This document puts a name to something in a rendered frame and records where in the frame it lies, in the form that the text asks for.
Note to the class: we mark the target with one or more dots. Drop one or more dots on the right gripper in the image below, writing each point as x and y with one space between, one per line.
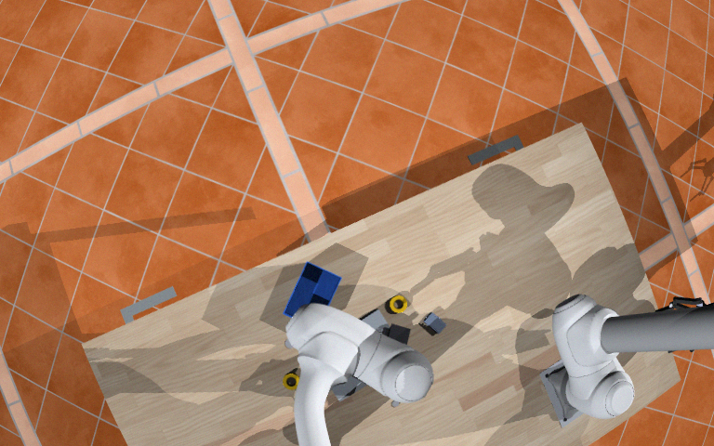
678 301

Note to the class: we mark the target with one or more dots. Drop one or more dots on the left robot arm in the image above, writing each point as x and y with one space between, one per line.
334 346

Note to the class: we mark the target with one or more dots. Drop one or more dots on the yellow ring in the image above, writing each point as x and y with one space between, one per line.
290 375
402 308

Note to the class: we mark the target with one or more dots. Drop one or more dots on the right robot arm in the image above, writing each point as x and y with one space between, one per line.
590 336

